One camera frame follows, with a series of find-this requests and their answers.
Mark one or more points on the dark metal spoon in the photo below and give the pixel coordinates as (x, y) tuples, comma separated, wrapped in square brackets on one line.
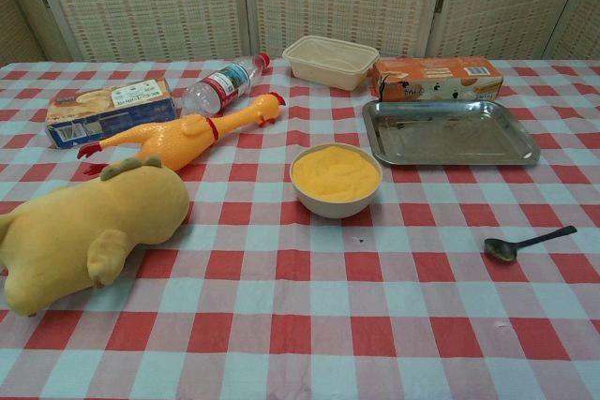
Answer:
[(500, 250)]

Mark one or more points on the yellow bowl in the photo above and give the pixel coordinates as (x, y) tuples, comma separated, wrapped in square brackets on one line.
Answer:
[(335, 207)]

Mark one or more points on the beige takeaway tray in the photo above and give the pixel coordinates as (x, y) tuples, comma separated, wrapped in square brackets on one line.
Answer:
[(328, 67)]

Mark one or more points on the silver metal tray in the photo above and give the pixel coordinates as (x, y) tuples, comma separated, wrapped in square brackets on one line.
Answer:
[(450, 135)]

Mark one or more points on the clear red-capped water bottle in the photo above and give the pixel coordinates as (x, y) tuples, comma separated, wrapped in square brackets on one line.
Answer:
[(220, 86)]

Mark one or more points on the yellow rubber chicken toy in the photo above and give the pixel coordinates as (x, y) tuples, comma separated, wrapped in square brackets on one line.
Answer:
[(183, 135)]

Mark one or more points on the red white checkered tablecloth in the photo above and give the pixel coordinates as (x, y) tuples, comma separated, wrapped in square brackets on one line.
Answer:
[(300, 315)]

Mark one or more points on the orange cardboard box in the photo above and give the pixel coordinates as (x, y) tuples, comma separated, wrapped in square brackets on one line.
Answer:
[(436, 79)]

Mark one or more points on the blue cracker box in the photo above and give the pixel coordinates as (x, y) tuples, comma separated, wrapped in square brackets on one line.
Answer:
[(108, 109)]

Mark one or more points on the yellow plush toy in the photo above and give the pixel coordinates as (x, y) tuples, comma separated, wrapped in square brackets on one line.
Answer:
[(84, 226)]

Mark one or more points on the woven folding screen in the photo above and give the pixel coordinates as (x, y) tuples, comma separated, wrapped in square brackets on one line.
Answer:
[(154, 2)]

